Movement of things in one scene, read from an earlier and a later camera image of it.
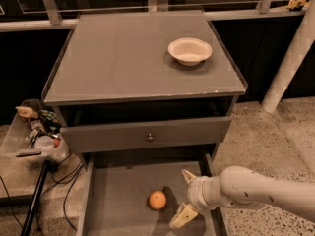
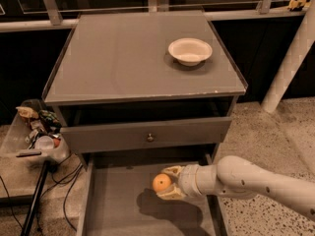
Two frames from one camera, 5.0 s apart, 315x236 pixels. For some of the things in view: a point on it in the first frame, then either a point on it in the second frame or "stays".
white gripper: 196,193 to 187,180
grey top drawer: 145,135 stays
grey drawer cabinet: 120,94 stays
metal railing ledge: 286,12 stays
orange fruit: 157,200 to 160,182
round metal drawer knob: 150,137 stays
